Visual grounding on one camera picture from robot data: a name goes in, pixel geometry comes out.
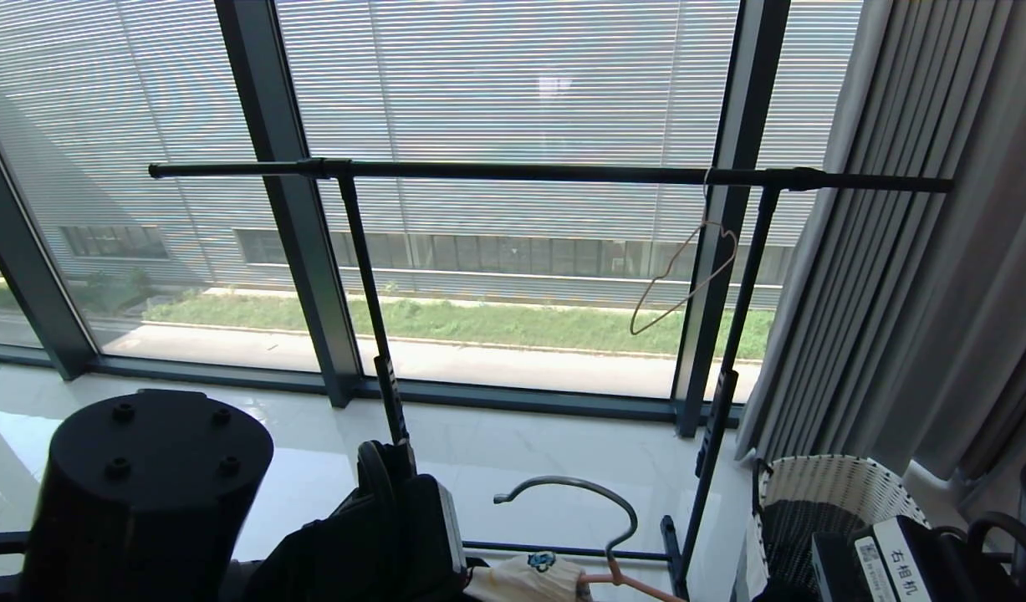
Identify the pink clothes hanger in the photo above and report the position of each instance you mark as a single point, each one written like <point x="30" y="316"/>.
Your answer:
<point x="563" y="481"/>
<point x="686" y="294"/>

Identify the cream printed garment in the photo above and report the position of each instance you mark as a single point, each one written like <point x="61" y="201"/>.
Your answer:
<point x="529" y="585"/>

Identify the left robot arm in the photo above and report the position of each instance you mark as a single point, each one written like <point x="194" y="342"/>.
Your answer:
<point x="145" y="493"/>

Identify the black clothes rack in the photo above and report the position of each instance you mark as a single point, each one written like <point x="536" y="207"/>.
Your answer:
<point x="521" y="173"/>

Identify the white laundry basket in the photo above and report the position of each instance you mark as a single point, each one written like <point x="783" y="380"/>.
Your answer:
<point x="839" y="485"/>

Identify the window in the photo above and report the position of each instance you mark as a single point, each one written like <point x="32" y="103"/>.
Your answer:
<point x="521" y="84"/>

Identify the beige curtain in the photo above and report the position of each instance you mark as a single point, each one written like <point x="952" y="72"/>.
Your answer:
<point x="914" y="251"/>

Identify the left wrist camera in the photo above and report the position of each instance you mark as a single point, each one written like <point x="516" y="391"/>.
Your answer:
<point x="429" y="527"/>

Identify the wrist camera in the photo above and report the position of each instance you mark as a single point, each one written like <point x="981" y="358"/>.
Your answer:
<point x="429" y="527"/>
<point x="897" y="560"/>

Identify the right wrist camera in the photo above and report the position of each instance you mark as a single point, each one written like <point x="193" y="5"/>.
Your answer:
<point x="897" y="560"/>

